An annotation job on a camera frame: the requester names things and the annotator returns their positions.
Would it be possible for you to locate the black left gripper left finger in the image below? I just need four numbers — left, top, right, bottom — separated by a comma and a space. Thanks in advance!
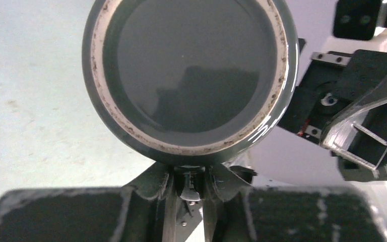
0, 163, 174, 241

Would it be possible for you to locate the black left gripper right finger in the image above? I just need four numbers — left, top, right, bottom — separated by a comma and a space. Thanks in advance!
203, 165, 387, 241

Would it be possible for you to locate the dark grey mug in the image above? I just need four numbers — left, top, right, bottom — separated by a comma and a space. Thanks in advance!
82, 1, 299, 166

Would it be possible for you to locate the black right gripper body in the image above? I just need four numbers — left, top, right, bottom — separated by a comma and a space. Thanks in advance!
278, 50, 387, 182

